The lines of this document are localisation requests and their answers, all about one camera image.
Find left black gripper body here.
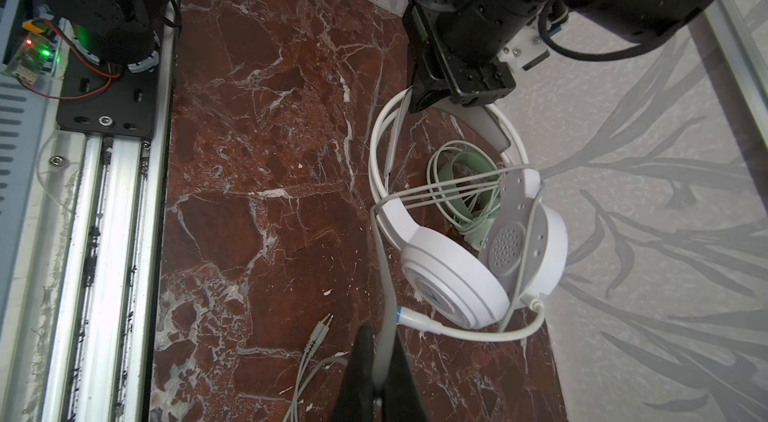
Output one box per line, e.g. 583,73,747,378
402,0,549,112

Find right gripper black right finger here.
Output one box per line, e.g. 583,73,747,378
381,334,428,422

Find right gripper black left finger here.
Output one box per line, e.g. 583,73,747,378
330,325,375,422

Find white headphone cable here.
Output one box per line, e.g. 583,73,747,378
281,163,548,422

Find mint green headphones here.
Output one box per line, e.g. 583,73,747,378
427,140,501,251

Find white headphones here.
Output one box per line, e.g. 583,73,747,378
368,90,568,342

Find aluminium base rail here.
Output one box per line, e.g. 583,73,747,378
0,0,178,422

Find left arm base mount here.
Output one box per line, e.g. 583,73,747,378
56,24,160,140

